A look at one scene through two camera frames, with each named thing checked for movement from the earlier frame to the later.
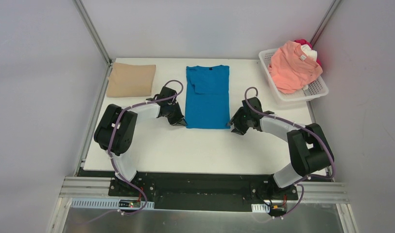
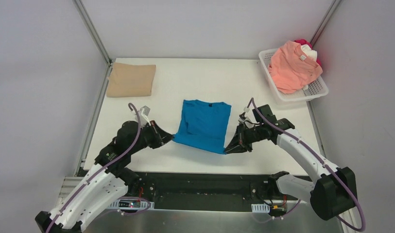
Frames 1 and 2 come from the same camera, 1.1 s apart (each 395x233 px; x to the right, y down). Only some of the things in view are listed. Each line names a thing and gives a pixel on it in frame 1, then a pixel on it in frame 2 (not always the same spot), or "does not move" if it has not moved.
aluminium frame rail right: [324, 22] does not move
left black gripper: [175, 113] -> [155, 134]
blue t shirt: [207, 97] -> [204, 125]
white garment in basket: [309, 52] does not move
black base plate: [198, 191] does not move
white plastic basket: [316, 89] does not move
